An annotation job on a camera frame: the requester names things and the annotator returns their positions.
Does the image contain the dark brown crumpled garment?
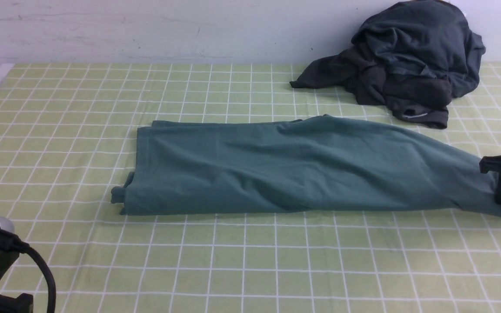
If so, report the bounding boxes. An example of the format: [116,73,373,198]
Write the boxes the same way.
[290,43,453,130]

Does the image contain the green checkered tablecloth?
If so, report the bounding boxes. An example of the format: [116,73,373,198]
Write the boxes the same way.
[0,63,501,313]

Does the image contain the dark teal crumpled garment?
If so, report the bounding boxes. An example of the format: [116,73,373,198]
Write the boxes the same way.
[351,0,486,98]

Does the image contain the green long-sleeved shirt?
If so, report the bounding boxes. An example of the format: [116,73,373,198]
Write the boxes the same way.
[110,115,501,217]

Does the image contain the black left camera cable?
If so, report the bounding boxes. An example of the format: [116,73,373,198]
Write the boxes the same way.
[0,226,57,313]

